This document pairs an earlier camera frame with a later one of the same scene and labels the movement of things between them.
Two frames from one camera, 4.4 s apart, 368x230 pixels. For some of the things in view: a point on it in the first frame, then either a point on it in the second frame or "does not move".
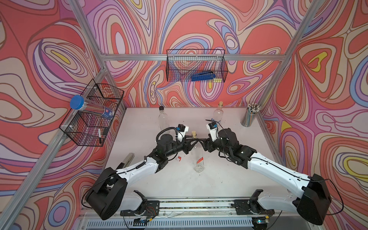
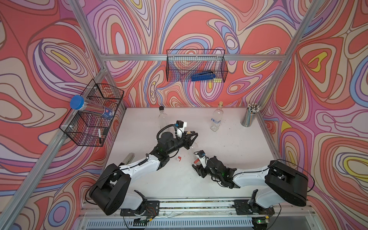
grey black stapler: x=127 y=162 does not move
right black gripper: x=207 y=143 → x=200 y=170
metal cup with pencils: x=247 y=118 does not move
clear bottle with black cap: x=164 y=123 does not move
